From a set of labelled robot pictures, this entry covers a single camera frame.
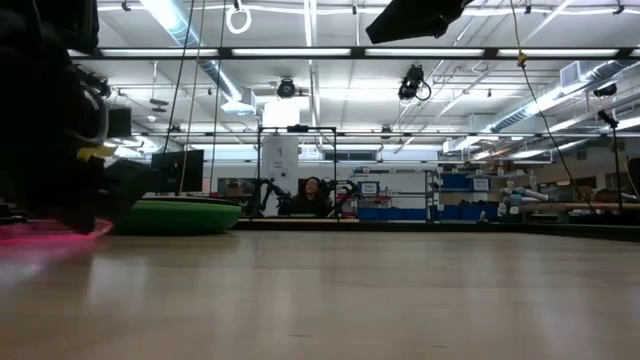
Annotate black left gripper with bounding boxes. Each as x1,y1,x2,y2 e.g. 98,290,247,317
0,49,119,235

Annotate pink translucent plastic plate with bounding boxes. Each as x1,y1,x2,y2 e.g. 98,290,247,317
0,218,114,247

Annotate green bowl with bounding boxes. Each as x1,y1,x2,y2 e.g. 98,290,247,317
112,197,244,237

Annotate black computer monitor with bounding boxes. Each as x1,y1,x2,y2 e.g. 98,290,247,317
151,149,206,195

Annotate blue shelf bins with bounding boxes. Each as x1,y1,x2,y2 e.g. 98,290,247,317
439,172,492,192

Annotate white cabinet pillar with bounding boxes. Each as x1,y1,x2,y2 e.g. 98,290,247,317
260,134,301,201

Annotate row of blue bins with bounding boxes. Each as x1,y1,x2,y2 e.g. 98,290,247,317
357,206,501,223

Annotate black table edge strip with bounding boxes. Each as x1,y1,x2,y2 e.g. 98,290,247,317
232,218,640,241

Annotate person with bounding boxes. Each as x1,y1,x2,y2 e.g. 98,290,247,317
288,175,335,219

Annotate black tripod stand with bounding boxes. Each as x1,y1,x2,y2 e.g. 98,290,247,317
596,109,626,214

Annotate long wooden bench top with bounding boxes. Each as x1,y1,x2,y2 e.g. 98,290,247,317
519,201,640,212

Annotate black hanging ceiling camera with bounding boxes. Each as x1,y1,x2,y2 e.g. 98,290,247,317
397,63,433,102

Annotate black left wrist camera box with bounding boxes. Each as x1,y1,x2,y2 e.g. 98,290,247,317
101,159,157,224

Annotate black cable with yellow tag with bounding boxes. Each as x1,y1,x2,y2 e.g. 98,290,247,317
69,64,119,162

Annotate round black ceiling camera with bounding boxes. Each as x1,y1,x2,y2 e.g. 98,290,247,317
276,76,298,99

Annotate long black drooping cable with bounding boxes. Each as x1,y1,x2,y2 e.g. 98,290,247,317
508,0,597,212

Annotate black hanging cable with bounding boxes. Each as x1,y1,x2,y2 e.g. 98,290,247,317
162,0,196,151
208,0,227,194

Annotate white hanging ring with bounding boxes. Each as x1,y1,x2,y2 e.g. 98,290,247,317
225,0,253,36

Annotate black overhead frame bar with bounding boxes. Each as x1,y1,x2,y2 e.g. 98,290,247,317
67,46,640,62

